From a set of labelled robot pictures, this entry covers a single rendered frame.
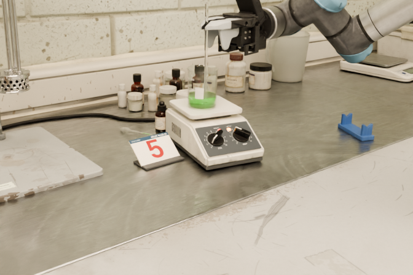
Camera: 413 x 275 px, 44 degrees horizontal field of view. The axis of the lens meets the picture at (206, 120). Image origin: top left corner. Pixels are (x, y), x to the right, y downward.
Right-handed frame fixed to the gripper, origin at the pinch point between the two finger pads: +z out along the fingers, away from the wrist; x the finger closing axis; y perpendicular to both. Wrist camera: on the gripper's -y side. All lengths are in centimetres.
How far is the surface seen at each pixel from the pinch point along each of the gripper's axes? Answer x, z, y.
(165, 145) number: 3.2, 8.9, 23.5
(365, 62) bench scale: 1, -91, 22
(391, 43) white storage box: 1, -117, 19
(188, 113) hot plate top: 0.1, 5.4, 17.1
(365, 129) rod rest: -24.0, -27.3, 23.7
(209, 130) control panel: -4.3, 4.4, 19.8
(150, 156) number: 3.2, 13.4, 24.4
